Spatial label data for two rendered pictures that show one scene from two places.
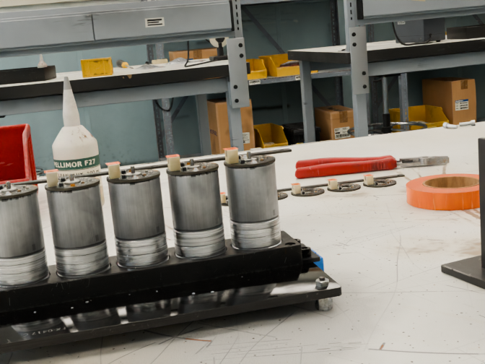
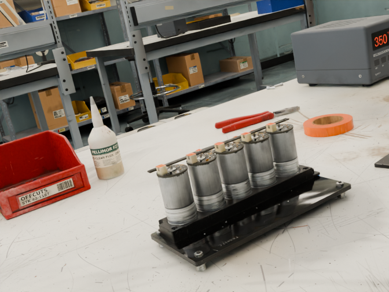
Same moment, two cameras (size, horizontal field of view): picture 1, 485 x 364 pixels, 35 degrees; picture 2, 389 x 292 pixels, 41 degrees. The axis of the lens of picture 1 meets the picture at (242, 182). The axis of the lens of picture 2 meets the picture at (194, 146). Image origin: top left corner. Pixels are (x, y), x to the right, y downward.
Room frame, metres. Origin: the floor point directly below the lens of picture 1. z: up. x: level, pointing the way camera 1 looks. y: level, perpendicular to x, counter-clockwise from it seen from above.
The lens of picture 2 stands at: (-0.03, 0.19, 0.93)
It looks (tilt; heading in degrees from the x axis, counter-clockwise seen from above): 16 degrees down; 343
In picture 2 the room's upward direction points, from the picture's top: 12 degrees counter-clockwise
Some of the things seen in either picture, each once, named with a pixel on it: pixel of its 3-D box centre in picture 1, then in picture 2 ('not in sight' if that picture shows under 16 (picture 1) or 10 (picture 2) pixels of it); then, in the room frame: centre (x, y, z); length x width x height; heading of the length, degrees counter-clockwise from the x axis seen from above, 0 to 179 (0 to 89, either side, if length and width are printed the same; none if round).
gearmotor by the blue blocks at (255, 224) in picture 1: (253, 209); (283, 154); (0.37, 0.00, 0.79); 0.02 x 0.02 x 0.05
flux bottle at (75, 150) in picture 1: (74, 142); (101, 136); (0.59, 0.12, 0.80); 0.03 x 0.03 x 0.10
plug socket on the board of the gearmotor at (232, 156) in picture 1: (233, 155); (271, 127); (0.37, 0.00, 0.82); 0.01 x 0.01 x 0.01; 13
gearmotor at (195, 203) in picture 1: (197, 217); (259, 164); (0.36, 0.02, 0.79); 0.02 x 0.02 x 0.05
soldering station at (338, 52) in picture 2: not in sight; (349, 51); (0.72, -0.33, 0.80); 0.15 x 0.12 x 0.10; 18
